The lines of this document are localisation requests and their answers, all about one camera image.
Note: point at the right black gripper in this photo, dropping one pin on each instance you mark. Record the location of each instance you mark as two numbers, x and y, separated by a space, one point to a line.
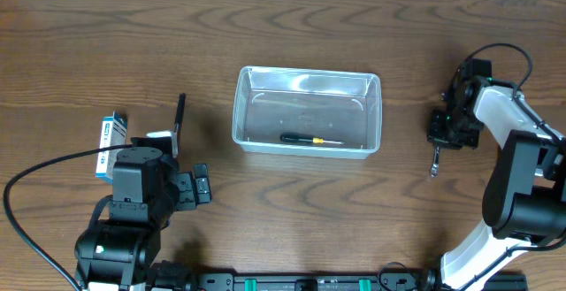
447 136

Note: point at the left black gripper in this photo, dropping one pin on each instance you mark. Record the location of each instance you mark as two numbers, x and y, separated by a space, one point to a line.
195 186

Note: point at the silver ratchet wrench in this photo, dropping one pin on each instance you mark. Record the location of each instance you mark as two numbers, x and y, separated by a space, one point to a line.
435 161

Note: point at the black yellow precision screwdriver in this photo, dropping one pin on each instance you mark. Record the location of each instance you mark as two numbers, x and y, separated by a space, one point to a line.
307 139

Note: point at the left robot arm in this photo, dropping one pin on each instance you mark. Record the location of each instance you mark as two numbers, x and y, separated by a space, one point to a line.
119 247

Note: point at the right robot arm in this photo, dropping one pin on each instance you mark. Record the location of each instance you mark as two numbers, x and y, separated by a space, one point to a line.
523 207

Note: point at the clear plastic container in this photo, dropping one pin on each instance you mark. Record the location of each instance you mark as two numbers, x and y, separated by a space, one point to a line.
341 106

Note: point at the blue white cardboard box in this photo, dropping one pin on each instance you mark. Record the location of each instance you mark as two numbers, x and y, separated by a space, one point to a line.
113 133

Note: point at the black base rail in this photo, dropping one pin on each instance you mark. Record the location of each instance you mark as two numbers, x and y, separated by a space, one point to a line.
389 278

